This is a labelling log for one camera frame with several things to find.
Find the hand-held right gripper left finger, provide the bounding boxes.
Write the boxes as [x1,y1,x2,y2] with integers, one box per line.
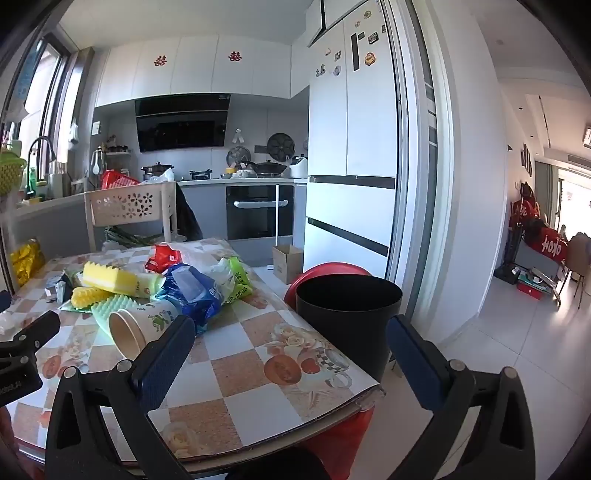
[45,315,197,480]

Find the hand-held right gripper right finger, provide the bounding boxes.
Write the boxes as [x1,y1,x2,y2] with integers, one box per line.
[385,315,536,480]

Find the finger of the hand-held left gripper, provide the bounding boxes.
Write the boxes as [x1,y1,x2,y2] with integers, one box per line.
[0,310,62,365]

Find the white paper cup green print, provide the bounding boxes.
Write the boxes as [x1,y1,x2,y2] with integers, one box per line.
[107,299,183,360]

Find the small yellow foam sponge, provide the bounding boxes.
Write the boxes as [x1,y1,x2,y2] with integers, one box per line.
[71,286,112,309]

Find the black trash bin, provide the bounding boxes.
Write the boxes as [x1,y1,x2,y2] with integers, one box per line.
[295,273,403,384]

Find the blue plastic bag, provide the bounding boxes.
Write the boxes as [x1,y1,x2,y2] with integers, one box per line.
[159,264,222,335]

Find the green foam sponge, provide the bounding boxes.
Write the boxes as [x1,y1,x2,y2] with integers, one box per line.
[91,295,139,330]

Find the large yellow foam sponge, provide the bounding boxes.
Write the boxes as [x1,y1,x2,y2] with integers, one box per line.
[82,261,139,294]

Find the red snack bag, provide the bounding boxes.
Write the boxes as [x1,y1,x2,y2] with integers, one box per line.
[144,244,182,273]

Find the white plastic bag green print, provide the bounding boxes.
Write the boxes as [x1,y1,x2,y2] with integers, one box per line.
[210,257,254,305]

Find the golden foil bag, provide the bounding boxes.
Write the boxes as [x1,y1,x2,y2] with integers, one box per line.
[10,237,46,289]

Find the green onions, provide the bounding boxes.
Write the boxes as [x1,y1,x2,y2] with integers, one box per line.
[104,227,162,246]

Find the black cloth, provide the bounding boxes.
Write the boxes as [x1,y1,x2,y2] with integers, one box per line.
[174,182,204,241]

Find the cardboard box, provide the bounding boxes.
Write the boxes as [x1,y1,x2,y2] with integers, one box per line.
[271,244,304,284]

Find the beige plastic chair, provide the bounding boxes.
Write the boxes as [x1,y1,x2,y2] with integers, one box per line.
[84,181,180,252]

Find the green plastic basket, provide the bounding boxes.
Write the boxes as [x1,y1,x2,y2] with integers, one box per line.
[0,152,27,197]

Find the black built-in oven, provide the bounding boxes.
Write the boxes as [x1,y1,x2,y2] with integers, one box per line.
[226,185,295,241]

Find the red plastic basket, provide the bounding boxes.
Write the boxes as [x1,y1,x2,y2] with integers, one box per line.
[100,169,141,190]

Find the red printed blanket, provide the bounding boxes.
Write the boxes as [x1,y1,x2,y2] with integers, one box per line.
[512,182,571,266]

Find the steel cooking pot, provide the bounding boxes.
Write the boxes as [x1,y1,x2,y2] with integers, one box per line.
[141,161,175,182]

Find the kitchen faucet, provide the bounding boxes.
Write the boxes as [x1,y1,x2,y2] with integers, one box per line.
[27,136,57,185]

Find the brown dining chair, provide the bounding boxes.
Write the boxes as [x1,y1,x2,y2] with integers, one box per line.
[564,232,591,310]

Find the black wok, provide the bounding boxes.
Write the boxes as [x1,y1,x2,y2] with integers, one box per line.
[245,159,288,178]

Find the white refrigerator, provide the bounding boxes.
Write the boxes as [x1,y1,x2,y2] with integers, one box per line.
[302,0,400,280]

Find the black range hood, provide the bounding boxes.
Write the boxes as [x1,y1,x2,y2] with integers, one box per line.
[135,93,232,154]

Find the round black pan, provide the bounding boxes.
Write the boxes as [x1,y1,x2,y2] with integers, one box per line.
[267,132,296,159]

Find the group of fridge magnets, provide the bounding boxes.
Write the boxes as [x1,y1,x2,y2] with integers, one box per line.
[315,10,389,78]

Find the white sliding door frame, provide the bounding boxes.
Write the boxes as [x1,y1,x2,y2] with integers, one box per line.
[383,0,455,324]

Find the white wall cabinets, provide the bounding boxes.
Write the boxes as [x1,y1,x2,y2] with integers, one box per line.
[95,34,310,109]

